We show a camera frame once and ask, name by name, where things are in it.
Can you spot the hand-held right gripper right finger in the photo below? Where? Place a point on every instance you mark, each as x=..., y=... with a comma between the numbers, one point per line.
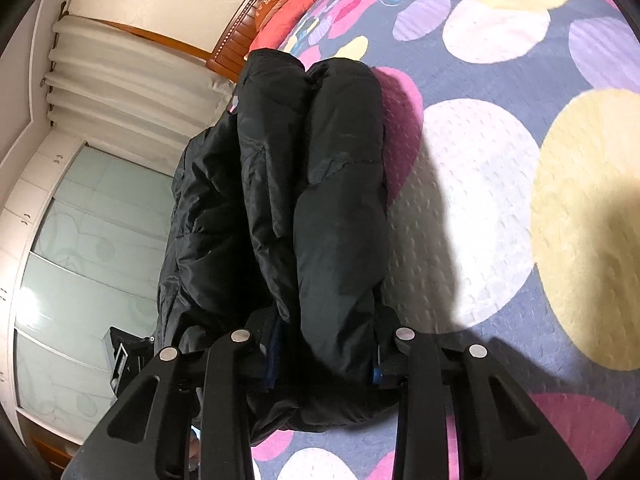
x=400, y=375

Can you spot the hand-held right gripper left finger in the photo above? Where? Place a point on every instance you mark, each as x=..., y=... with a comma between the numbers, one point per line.
x=240, y=370

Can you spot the black puffer jacket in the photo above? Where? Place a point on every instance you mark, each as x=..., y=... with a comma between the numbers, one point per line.
x=325, y=210

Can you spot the white wardrobe with glass doors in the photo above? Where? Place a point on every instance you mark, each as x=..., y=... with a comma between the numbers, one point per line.
x=75, y=260

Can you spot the polka dot blanket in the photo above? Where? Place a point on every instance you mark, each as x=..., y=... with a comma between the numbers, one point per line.
x=500, y=160

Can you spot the cream curtain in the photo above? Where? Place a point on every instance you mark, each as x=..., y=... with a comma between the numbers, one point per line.
x=125, y=90

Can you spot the wooden trim strip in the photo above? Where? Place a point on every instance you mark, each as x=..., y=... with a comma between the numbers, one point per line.
x=165, y=40

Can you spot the wooden headboard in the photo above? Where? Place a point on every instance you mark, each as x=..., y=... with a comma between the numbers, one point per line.
x=235, y=35

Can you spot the orange printed pillow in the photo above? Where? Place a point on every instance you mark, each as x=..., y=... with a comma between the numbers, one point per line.
x=272, y=7

